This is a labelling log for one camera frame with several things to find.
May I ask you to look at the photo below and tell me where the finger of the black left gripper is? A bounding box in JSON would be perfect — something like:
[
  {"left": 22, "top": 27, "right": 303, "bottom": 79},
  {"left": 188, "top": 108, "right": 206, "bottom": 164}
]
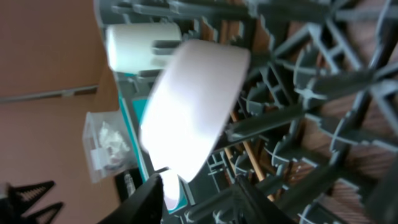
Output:
[
  {"left": 11, "top": 180, "right": 55, "bottom": 202},
  {"left": 26, "top": 202, "right": 64, "bottom": 224}
]

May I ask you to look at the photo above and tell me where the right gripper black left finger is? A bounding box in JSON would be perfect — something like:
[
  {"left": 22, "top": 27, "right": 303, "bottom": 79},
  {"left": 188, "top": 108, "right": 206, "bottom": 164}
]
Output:
[{"left": 98, "top": 174, "right": 164, "bottom": 224}]

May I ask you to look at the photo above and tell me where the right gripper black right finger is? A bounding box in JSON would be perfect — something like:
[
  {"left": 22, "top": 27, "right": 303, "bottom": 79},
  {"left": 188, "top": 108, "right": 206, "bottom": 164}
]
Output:
[{"left": 231, "top": 175, "right": 295, "bottom": 224}]

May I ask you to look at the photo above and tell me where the white plate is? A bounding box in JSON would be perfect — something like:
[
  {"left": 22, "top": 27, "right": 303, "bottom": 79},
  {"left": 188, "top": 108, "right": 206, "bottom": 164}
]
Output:
[{"left": 160, "top": 170, "right": 180, "bottom": 210}]

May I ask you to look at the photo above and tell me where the wooden chopstick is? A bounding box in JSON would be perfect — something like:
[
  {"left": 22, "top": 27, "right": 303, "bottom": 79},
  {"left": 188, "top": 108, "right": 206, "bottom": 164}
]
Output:
[
  {"left": 224, "top": 147, "right": 235, "bottom": 172},
  {"left": 230, "top": 111, "right": 275, "bottom": 202}
]

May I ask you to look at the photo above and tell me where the white napkin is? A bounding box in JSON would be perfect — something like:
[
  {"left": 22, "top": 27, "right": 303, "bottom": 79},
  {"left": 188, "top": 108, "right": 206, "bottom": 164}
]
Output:
[{"left": 99, "top": 121, "right": 131, "bottom": 166}]

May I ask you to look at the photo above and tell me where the pink bowl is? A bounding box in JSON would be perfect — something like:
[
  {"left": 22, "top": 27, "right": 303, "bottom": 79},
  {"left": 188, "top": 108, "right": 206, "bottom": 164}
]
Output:
[{"left": 139, "top": 40, "right": 251, "bottom": 182}]

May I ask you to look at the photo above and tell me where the cream cup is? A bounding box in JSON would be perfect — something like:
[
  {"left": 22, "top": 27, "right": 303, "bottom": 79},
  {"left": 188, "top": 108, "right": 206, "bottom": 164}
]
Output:
[{"left": 106, "top": 22, "right": 182, "bottom": 74}]

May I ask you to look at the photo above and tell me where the black plastic tray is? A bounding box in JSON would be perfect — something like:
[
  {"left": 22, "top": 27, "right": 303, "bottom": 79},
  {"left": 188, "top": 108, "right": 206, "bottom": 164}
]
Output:
[{"left": 114, "top": 167, "right": 142, "bottom": 203}]

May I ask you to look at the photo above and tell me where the clear plastic bin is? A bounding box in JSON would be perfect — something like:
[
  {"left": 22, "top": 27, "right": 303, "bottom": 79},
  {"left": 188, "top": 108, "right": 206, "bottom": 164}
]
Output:
[{"left": 82, "top": 110, "right": 137, "bottom": 183}]

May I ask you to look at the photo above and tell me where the teal serving tray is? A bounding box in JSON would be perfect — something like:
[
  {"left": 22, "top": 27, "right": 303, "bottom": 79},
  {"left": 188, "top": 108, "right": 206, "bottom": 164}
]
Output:
[{"left": 119, "top": 91, "right": 190, "bottom": 218}]

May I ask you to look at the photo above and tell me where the grey dish rack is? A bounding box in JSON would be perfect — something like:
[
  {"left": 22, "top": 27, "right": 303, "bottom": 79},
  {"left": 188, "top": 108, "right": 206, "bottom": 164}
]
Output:
[{"left": 94, "top": 0, "right": 397, "bottom": 223}]

